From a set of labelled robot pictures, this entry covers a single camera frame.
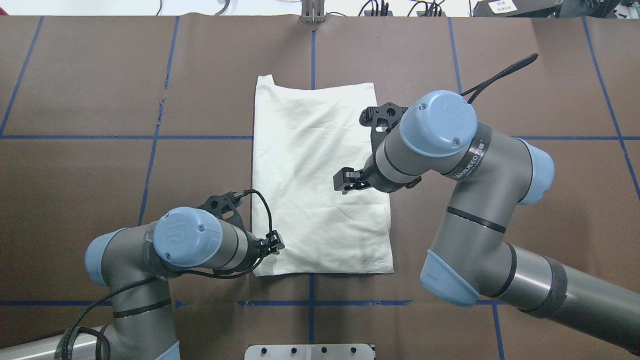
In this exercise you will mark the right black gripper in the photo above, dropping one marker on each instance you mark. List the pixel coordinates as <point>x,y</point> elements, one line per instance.
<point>363,181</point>

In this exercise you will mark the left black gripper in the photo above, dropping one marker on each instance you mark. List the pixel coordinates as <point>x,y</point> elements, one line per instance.
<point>260,245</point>

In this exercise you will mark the cream long-sleeve cat shirt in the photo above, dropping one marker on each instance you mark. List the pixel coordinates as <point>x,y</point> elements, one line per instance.
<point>301,138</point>

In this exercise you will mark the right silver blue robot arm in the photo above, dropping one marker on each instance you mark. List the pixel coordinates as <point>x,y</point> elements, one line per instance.
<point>494,173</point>

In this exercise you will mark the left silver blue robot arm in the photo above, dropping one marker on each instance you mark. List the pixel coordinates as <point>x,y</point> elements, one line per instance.
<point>135,320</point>

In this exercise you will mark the black box with label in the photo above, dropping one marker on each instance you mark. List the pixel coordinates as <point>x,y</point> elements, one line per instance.
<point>517,9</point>

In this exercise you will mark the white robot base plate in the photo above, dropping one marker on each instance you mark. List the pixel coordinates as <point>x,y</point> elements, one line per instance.
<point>331,351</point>

